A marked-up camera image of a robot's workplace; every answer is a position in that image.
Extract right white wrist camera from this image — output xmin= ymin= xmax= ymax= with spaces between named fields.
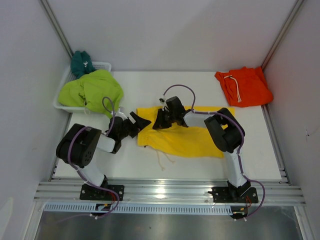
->
xmin=159 ymin=95 xmax=169 ymax=111

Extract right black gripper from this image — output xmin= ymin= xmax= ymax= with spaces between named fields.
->
xmin=152 ymin=108 xmax=176 ymax=130

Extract white slotted cable duct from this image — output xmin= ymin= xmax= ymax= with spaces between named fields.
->
xmin=43 ymin=202 xmax=233 ymax=216

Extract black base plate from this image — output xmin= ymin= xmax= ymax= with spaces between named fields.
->
xmin=79 ymin=184 xmax=125 ymax=201
xmin=207 ymin=186 xmax=259 ymax=204

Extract yellow shorts white drawstring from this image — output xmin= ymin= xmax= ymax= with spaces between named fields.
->
xmin=155 ymin=150 xmax=176 ymax=172

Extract purple cable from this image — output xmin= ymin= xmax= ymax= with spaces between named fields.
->
xmin=67 ymin=96 xmax=120 ymax=221
xmin=162 ymin=84 xmax=266 ymax=221

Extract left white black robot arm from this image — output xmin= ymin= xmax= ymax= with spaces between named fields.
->
xmin=56 ymin=111 xmax=152 ymax=200

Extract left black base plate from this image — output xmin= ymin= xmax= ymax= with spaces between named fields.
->
xmin=79 ymin=184 xmax=125 ymax=201

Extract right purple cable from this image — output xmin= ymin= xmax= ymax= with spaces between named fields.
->
xmin=162 ymin=84 xmax=266 ymax=221

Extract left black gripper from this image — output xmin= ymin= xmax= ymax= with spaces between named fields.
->
xmin=118 ymin=112 xmax=151 ymax=141

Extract white plastic bin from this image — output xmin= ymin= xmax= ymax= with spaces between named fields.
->
xmin=52 ymin=61 xmax=112 ymax=114

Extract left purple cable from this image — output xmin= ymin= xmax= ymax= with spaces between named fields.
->
xmin=67 ymin=96 xmax=120 ymax=221

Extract lime green shorts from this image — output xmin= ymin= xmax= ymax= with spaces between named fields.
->
xmin=57 ymin=69 xmax=124 ymax=118

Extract orange shorts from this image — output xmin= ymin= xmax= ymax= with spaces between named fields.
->
xmin=215 ymin=67 xmax=274 ymax=108

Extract aluminium mounting rail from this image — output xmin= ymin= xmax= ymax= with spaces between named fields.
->
xmin=34 ymin=178 xmax=306 ymax=206

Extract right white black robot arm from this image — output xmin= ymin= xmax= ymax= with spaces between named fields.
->
xmin=152 ymin=96 xmax=251 ymax=202

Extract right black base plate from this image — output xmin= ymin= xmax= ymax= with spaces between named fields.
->
xmin=207 ymin=186 xmax=259 ymax=204

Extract teal shorts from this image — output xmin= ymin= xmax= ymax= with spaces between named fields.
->
xmin=70 ymin=50 xmax=97 ymax=79

